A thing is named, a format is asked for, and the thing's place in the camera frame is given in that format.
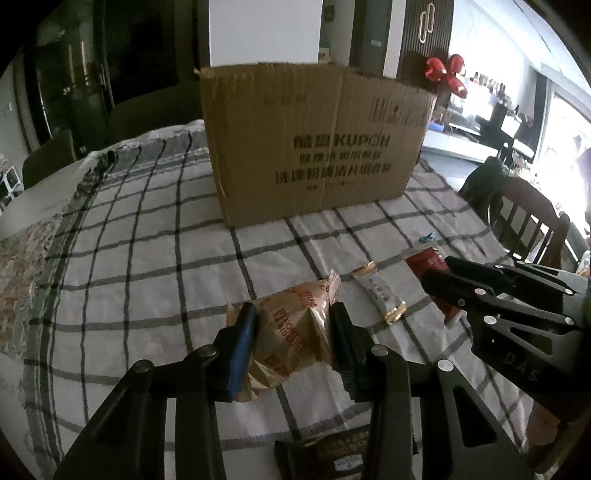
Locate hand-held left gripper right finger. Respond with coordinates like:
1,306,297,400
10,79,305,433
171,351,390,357
329,301,534,480

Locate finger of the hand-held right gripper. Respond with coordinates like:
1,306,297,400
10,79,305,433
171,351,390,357
444,255,589,298
421,269,580,337

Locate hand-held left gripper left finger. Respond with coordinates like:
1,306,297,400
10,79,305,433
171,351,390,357
53,302,257,480

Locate red snack packet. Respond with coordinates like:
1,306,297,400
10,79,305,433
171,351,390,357
400,246,467,329

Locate orange clear snack packet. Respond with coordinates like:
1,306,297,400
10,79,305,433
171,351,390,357
225,272,343,402

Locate small white snack packet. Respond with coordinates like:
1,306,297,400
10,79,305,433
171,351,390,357
351,261,408,324

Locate dark snack packet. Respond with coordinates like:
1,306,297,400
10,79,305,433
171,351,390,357
273,425,419,480

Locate brown cardboard box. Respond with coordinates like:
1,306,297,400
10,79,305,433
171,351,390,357
193,63,437,230

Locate person's right hand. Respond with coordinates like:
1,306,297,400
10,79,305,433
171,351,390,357
529,399,562,446

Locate wooden chair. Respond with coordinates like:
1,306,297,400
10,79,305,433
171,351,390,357
488,175,571,269

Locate dark jacket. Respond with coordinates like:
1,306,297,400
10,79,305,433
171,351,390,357
457,156,504,223

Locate checkered tablecloth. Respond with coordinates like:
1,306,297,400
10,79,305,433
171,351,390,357
27,121,537,480

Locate white tv cabinet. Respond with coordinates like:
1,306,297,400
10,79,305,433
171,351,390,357
422,128,500,163

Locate red foil balloons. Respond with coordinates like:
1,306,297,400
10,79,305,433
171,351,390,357
424,54,468,97

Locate floral table mat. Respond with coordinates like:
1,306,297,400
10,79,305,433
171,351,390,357
0,216,71,357

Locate dark object on table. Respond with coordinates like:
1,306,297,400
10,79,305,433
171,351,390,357
80,150,119,190

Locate dark dining chair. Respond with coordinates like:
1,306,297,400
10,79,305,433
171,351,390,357
21,131,77,190
108,99,204,140

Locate white cube shelf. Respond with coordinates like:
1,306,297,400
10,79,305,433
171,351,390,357
0,165,24,209

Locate dark glass sliding door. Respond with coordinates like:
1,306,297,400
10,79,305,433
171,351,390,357
22,0,195,154

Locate clip shaped wall light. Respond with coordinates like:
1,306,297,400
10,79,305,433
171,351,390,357
417,6,433,45

